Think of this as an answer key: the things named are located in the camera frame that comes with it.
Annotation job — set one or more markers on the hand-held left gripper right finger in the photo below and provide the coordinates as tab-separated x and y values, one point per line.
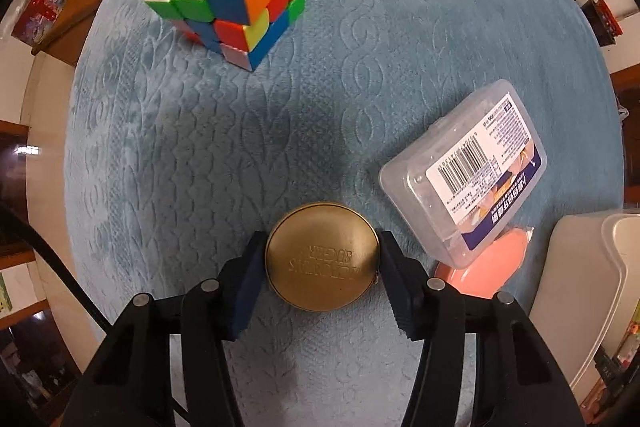
397	292

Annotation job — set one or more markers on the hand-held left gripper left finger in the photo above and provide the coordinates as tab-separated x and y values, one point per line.
250	287

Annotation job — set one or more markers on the round gold tin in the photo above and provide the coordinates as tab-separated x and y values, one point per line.
320	257

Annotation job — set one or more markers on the white plastic tray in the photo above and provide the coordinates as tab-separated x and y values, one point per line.
575	287

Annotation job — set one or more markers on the orange makeup sponge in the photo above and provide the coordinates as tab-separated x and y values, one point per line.
490	272

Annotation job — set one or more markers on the clear plastic box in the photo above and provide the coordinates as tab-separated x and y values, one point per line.
465	172

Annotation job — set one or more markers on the blue quilted blanket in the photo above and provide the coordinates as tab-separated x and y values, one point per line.
200	147

